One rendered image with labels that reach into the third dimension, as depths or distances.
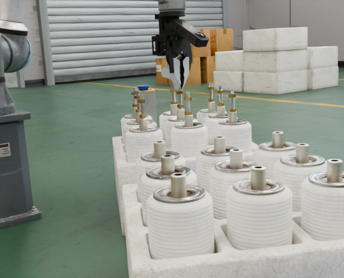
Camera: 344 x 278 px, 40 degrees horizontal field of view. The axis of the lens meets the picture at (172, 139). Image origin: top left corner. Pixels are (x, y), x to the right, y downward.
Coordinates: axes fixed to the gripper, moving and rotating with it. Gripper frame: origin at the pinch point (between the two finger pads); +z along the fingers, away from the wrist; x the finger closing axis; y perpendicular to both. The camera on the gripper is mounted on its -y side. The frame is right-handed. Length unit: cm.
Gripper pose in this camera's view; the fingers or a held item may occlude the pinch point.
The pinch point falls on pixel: (181, 85)
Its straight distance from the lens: 131.6
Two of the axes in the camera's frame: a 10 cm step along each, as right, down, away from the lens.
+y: -7.3, -1.0, 6.8
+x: -6.9, 1.8, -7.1
